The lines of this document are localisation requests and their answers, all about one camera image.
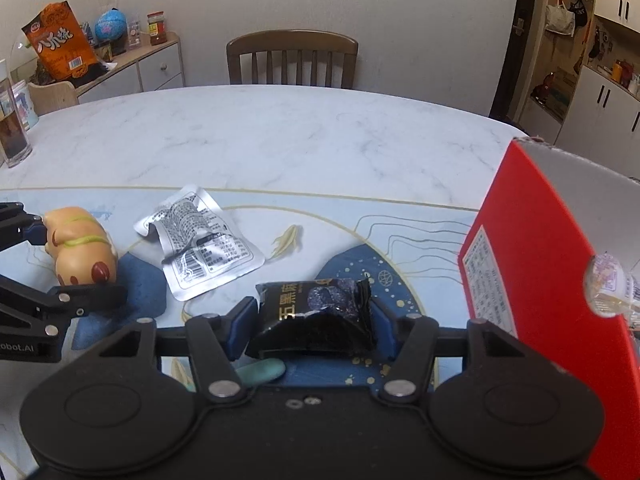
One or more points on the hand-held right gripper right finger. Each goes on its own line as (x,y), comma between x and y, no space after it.
(386,332)

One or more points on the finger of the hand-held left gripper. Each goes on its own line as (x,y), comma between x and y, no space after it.
(20,225)
(75,300)

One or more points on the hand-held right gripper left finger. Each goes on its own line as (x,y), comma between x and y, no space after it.
(241,332)

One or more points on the tan pig toy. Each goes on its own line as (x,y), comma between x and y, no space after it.
(80,255)

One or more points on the black snack packet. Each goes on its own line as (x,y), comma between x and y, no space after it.
(310,330)

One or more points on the red cardboard box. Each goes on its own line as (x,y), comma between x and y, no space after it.
(540,285)

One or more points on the clear packet with round bun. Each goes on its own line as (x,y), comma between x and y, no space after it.
(607,285)

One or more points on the white marble desktop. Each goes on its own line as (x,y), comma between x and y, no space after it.
(300,135)

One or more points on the teal silicone stick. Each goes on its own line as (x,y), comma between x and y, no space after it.
(260,371)

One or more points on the silver foil packet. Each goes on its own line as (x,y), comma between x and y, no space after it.
(210,250)

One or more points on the clear plastic container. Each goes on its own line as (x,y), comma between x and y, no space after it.
(27,107)

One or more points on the light wooden chair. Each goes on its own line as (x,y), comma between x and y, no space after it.
(52,97)

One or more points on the orange snack bag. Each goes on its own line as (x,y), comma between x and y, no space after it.
(60,42)

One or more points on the white sideboard cabinet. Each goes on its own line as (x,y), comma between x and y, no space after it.
(160,67)

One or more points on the small blue globe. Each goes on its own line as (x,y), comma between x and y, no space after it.
(110,27)

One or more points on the clear acrylic stand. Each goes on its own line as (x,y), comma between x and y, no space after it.
(134,35)

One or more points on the red sauce jar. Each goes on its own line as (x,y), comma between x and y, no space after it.
(156,30)

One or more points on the brown wooden chair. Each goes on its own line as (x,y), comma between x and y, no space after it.
(292,42)

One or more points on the white lower cabinet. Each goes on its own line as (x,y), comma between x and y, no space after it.
(590,110)

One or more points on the dark wooden door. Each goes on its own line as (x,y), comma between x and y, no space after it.
(515,35)

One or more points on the yellow bottle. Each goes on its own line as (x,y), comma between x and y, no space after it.
(618,70)

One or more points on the white tote bag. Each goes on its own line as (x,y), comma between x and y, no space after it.
(559,20)

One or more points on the black hanging bag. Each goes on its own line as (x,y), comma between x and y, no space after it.
(580,12)

